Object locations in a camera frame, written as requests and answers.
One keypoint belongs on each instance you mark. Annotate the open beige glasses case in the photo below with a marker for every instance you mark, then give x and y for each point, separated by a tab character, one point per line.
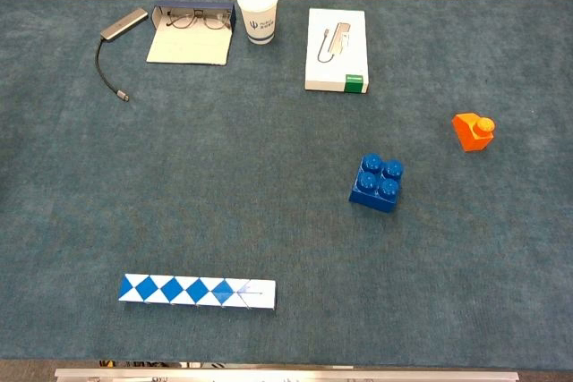
192	48

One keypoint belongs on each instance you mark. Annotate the teal felt table cloth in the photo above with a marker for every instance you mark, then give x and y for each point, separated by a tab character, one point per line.
224	176

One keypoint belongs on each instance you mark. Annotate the orange toy brick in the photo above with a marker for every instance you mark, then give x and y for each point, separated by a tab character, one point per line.
470	135

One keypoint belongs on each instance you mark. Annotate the blue white snake puzzle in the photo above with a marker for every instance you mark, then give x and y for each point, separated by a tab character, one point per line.
197	292

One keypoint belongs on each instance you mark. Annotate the white paper cup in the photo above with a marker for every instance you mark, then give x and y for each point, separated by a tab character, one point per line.
259	15

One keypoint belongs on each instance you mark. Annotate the thin-framed eyeglasses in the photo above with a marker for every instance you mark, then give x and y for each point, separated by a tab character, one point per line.
181	20

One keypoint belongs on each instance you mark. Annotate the white USB hub box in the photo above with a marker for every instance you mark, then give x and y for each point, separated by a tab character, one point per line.
336	64

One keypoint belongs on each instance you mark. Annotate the blue toy brick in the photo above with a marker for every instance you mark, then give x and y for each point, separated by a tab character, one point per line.
373	197

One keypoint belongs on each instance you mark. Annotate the aluminium profile rail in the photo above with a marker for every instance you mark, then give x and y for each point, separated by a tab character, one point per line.
286	376

